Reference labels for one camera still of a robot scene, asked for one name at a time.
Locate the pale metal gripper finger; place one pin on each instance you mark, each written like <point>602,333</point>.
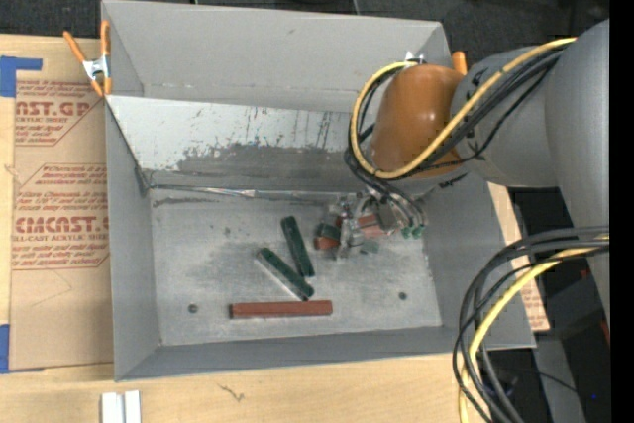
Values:
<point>349,243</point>
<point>348,216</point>

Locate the red-brown flat block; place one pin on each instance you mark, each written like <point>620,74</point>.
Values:
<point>280,309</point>
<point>325,243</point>

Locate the dark green flat block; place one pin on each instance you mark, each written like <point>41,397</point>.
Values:
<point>285,270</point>
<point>325,230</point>
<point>298,246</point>

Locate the grey metal bin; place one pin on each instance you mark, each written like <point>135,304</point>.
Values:
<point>208,153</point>

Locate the brown cardboard board red print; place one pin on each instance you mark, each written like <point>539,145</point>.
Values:
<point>59,292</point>

